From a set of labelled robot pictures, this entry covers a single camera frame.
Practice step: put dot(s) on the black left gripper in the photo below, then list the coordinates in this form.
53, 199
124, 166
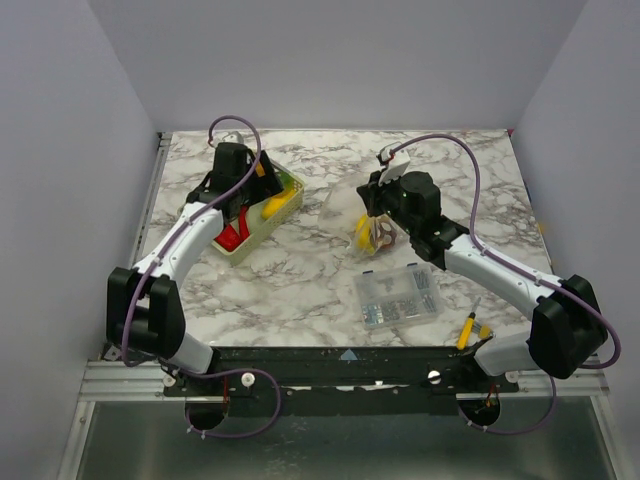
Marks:
268, 185

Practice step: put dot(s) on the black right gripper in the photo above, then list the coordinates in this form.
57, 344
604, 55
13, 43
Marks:
370, 195

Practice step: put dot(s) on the dark red toy apple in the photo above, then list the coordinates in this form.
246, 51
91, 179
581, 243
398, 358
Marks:
383, 234

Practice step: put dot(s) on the clear zip top bag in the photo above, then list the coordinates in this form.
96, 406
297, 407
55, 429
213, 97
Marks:
343, 215

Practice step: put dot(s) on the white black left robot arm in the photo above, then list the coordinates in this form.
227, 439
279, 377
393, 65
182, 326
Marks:
144, 311

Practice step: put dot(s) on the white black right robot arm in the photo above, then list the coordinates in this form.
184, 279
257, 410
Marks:
565, 329

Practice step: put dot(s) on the green bell pepper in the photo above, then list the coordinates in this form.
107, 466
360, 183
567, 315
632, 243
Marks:
286, 180

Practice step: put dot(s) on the pale green perforated basket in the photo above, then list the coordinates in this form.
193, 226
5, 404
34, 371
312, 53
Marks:
261, 229

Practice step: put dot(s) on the red toy chili pepper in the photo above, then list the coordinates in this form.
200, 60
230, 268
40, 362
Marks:
244, 231

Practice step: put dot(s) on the red toy bell pepper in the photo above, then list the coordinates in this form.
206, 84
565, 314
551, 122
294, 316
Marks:
229, 239

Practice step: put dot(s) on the clear plastic screw box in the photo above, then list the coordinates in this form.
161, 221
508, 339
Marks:
396, 297

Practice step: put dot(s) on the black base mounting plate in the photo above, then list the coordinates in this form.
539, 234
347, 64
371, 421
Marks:
339, 381

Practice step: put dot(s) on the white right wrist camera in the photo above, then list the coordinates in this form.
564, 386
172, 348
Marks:
393, 163

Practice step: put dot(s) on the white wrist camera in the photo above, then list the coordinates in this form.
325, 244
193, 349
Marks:
233, 137
393, 163

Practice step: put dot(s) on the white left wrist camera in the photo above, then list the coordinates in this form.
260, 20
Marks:
233, 137

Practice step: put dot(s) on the yellow handled screwdriver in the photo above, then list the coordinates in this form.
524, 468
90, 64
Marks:
468, 326

